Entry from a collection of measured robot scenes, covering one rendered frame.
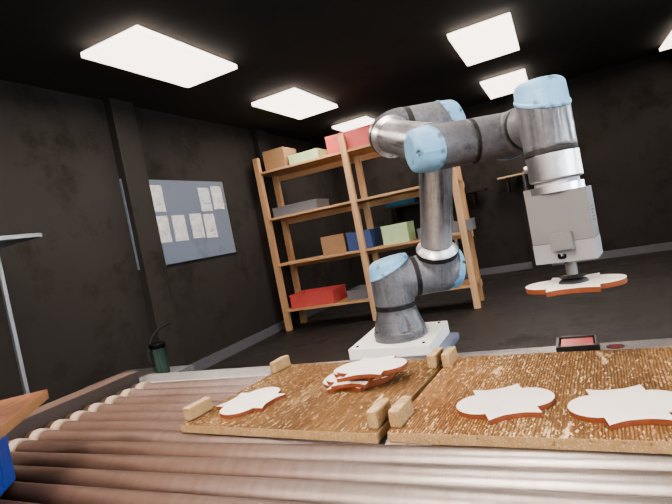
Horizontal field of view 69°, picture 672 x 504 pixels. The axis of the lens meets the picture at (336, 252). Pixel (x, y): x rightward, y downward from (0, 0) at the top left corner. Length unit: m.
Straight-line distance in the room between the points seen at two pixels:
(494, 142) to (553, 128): 0.11
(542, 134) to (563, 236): 0.15
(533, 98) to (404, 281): 0.72
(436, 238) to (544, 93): 0.65
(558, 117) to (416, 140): 0.21
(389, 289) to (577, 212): 0.70
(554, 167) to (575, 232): 0.10
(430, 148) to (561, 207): 0.21
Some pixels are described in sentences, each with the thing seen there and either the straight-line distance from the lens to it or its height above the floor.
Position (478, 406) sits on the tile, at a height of 0.94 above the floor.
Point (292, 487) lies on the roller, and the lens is 0.70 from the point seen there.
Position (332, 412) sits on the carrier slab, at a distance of 0.86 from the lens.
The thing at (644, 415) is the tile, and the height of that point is 0.94.
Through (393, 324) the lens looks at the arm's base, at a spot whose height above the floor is 0.96.
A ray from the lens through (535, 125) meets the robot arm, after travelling 0.78.
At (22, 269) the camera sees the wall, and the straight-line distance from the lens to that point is 4.72.
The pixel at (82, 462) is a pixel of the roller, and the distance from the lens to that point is 1.06.
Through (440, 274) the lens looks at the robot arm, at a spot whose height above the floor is 1.07.
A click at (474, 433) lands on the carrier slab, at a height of 0.94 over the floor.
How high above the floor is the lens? 1.23
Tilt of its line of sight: 2 degrees down
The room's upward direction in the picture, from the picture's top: 11 degrees counter-clockwise
